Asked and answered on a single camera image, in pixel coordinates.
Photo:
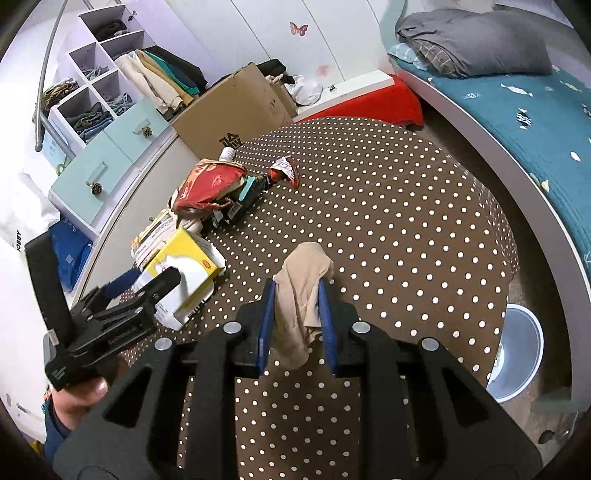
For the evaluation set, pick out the black hanging garment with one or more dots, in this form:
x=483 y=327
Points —
x=187 y=64

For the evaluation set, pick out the red white candy wrapper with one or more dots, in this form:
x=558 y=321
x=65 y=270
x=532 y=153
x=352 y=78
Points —
x=284 y=168

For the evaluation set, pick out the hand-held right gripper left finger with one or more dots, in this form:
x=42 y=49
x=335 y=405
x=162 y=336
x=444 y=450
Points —
x=264 y=332

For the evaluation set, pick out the yellow box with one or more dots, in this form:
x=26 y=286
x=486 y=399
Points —
x=184 y=249

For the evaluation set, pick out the beige stocking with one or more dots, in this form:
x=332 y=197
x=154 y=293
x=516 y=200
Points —
x=295 y=300

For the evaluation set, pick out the red snack bag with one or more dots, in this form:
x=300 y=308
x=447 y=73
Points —
x=207 y=182

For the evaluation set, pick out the large teal drawer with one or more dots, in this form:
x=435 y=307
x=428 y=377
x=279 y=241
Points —
x=87 y=177

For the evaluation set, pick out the white printed shopping bag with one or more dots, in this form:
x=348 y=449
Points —
x=23 y=212

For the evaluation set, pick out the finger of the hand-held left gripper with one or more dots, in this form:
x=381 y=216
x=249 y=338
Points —
x=147 y=290
x=120 y=282

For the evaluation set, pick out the beige hanging garment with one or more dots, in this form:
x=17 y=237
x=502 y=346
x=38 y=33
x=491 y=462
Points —
x=147 y=81

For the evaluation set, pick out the teal pet treat packet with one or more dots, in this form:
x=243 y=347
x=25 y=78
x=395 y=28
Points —
x=247 y=188

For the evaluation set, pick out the grey metal pole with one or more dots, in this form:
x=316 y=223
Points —
x=46 y=69

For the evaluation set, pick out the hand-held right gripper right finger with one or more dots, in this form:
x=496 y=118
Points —
x=326 y=323

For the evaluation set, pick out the bed frame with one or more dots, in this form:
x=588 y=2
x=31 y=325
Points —
x=554 y=258

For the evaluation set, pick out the white plastic bag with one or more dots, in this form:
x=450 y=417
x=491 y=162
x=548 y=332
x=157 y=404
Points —
x=304 y=90

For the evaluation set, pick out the black clothing bundle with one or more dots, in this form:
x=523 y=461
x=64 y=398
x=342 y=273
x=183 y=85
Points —
x=272 y=68

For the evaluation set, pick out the blue patterned bedsheet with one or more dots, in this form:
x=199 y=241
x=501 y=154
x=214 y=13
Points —
x=517 y=124

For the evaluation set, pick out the pink butterfly wall sticker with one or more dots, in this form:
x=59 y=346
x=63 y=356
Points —
x=299 y=27

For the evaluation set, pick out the cardboard box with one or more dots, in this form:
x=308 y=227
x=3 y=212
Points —
x=226 y=110

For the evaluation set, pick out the pale butterfly wall sticker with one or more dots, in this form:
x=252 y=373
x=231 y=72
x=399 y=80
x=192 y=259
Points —
x=324 y=70

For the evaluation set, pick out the person's left forearm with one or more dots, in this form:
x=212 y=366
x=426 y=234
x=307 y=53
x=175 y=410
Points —
x=55 y=434

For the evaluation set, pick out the dark folded clothes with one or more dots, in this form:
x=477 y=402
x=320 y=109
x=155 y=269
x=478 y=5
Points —
x=111 y=28

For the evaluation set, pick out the small teal drawer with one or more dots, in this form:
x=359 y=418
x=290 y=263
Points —
x=131 y=127

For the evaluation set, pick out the plaid pillow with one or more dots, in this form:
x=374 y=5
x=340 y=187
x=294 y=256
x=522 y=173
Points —
x=436 y=57

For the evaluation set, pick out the grey quilt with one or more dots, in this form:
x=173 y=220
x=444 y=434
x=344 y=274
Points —
x=480 y=41

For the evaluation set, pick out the red white storage box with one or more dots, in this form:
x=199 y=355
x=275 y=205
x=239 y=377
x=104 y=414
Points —
x=392 y=104

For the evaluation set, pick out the folded denim clothes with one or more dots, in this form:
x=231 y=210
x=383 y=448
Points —
x=94 y=121

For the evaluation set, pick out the white cubby shelf cabinet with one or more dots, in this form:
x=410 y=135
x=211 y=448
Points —
x=87 y=53

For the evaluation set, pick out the green hanging garment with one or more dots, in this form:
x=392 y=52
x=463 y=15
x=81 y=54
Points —
x=173 y=74

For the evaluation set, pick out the white bottle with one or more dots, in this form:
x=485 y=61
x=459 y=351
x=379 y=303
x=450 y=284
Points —
x=227 y=154

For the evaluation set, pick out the blue bag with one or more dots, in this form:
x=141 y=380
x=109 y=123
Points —
x=69 y=258

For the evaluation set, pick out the dark snack wrapper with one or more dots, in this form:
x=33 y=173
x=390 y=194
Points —
x=233 y=210

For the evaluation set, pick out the person's left hand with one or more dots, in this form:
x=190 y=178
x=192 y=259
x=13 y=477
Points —
x=78 y=399

